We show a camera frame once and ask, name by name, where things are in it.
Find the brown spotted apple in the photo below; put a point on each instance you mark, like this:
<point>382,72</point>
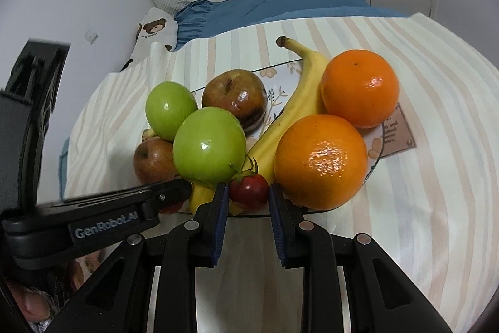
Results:
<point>234,95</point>

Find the blue bed sheet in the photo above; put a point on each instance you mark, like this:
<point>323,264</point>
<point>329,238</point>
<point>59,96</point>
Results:
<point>273,9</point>

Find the bear print cloth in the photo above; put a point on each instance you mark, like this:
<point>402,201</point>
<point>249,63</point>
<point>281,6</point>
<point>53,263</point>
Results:
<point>154,28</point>

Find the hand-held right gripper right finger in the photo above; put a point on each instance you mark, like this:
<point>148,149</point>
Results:
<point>277,227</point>

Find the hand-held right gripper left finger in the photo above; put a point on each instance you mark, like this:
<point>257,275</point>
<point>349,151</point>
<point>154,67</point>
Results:
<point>220,223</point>

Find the reddish brown apple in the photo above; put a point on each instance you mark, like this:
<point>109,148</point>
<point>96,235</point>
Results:
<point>154,161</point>

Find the green apple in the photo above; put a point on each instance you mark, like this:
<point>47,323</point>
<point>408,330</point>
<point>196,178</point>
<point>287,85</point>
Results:
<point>169,106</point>
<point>208,145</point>

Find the orange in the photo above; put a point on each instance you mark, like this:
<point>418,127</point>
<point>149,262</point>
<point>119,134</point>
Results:
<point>358,87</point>
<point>319,161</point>

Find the red cherry tomato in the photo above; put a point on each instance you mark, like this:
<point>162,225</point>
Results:
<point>249,192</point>

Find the white wall socket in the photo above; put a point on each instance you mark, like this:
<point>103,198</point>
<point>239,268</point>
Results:
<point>91,36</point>

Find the person's left hand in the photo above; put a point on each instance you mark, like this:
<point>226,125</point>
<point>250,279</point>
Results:
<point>35,305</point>

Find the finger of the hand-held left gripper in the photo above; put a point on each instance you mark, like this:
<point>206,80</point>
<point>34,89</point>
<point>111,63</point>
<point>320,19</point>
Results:
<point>171,192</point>

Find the floral ceramic plate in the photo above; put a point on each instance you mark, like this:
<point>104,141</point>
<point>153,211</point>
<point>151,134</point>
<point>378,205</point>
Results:
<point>277,93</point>

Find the striped cat print blanket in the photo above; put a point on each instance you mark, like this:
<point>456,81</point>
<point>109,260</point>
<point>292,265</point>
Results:
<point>429,122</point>

